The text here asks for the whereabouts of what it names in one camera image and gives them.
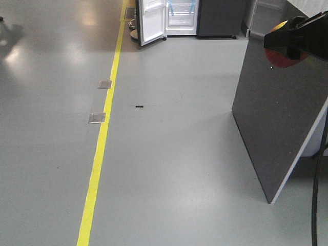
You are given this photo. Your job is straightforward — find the silver sign stand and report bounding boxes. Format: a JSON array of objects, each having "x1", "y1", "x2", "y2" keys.
[{"x1": 130, "y1": 29, "x2": 139, "y2": 40}]

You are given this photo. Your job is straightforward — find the metal floor socket plate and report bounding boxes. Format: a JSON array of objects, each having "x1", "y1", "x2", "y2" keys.
[{"x1": 97, "y1": 80, "x2": 112, "y2": 89}]

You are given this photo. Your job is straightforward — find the dark grey leaning panel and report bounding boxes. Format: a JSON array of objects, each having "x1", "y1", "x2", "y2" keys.
[{"x1": 232, "y1": 35, "x2": 327, "y2": 203}]

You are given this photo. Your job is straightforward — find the yellow floor tape line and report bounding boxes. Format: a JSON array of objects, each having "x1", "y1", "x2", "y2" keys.
[{"x1": 77, "y1": 1, "x2": 135, "y2": 245}]

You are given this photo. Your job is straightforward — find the chrome stanchion post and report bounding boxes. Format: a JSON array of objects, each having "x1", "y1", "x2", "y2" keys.
[{"x1": 128, "y1": 19, "x2": 137, "y2": 30}]

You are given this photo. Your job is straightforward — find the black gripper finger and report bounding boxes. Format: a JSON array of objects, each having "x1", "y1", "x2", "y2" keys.
[{"x1": 263, "y1": 11, "x2": 327, "y2": 62}]

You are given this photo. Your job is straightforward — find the red yellow apple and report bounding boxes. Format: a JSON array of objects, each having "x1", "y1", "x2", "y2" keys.
[{"x1": 263, "y1": 16, "x2": 309, "y2": 68}]

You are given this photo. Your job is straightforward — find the grey fridge cabinet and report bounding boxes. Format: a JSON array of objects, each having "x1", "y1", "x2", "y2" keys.
[{"x1": 163, "y1": 0, "x2": 247, "y2": 39}]

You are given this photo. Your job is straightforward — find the white fridge door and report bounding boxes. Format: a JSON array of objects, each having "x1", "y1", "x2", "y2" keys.
[{"x1": 135, "y1": 0, "x2": 167, "y2": 47}]

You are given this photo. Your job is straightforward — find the black hanging cable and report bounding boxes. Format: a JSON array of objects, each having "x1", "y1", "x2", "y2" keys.
[{"x1": 311, "y1": 112, "x2": 328, "y2": 246}]

